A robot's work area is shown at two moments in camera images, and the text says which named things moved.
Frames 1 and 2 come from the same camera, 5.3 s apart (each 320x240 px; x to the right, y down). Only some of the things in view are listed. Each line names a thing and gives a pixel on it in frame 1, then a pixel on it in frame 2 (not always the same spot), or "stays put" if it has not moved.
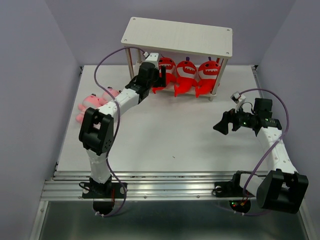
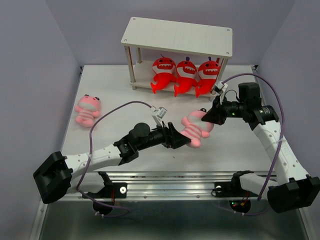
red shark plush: x=186 y=80 stays put
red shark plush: x=170 y=71 stays put
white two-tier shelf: x=181 y=37 stays put
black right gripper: x=228 y=116 -> x=214 y=115
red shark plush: x=208 y=72 stays put
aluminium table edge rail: x=142 y=185 stays put
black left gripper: x=160 y=81 -> x=172 y=138
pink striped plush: x=108 y=97 -> x=194 y=127
